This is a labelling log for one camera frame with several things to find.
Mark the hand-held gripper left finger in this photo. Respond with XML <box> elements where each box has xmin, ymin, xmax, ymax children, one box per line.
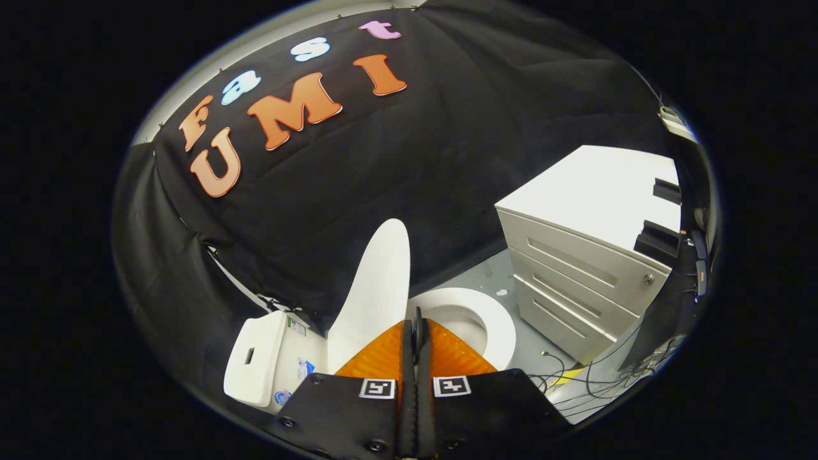
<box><xmin>275</xmin><ymin>307</ymin><xmax>420</xmax><ymax>460</ymax></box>

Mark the black flat device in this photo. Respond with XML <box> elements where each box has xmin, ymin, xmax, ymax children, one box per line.
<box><xmin>633</xmin><ymin>220</ymin><xmax>681</xmax><ymax>267</ymax></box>
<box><xmin>652</xmin><ymin>178</ymin><xmax>682</xmax><ymax>206</ymax></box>

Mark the black backdrop cloth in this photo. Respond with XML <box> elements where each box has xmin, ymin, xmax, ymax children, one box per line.
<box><xmin>112</xmin><ymin>0</ymin><xmax>681</xmax><ymax>384</ymax></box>

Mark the white toilet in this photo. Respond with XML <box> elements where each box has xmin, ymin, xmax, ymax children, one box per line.
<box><xmin>223</xmin><ymin>287</ymin><xmax>517</xmax><ymax>415</ymax></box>

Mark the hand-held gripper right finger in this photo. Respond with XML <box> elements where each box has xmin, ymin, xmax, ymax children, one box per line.
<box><xmin>417</xmin><ymin>316</ymin><xmax>571</xmax><ymax>460</ymax></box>

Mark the white pole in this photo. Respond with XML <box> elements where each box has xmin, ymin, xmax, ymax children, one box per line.
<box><xmin>208</xmin><ymin>248</ymin><xmax>272</xmax><ymax>311</ymax></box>

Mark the tangle of black cables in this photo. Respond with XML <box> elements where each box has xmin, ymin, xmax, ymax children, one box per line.
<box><xmin>529</xmin><ymin>323</ymin><xmax>681</xmax><ymax>419</ymax></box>

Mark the white drawer cabinet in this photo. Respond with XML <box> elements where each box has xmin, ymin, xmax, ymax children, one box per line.
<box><xmin>495</xmin><ymin>145</ymin><xmax>682</xmax><ymax>365</ymax></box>

